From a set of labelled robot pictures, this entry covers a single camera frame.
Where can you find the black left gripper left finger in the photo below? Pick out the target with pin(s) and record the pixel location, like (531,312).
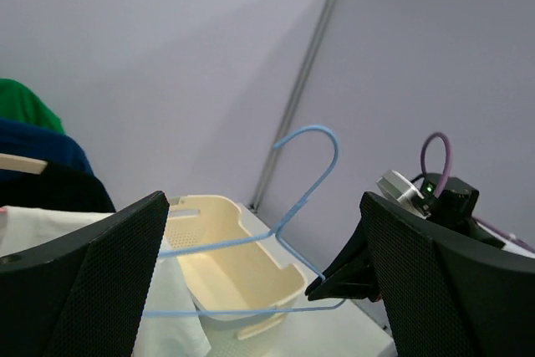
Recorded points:
(83,294)

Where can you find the black t shirt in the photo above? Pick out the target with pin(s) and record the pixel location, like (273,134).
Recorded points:
(58,188)

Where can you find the navy blue t shirt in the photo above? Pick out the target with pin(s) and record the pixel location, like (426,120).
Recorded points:
(30,141)

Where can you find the beige wooden hanger front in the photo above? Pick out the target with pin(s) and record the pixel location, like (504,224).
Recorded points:
(22,164)

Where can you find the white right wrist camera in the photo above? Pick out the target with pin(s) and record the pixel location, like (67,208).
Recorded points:
(398,189)

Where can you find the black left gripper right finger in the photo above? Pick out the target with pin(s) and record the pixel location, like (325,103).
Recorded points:
(446,294)

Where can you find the blue wire hanger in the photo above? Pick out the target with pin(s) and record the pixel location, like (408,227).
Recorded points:
(273,232)

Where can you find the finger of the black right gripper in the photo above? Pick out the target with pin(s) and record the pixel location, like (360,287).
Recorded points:
(351,275)

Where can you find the aluminium frame post right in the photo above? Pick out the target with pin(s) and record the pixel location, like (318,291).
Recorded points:
(293,101)

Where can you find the green t shirt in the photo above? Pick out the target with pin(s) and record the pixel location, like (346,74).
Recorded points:
(19,103)

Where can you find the cream plastic laundry basket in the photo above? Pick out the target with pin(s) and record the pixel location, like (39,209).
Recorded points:
(233,278)

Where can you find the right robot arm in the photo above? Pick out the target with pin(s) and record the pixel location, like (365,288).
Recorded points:
(453,209)

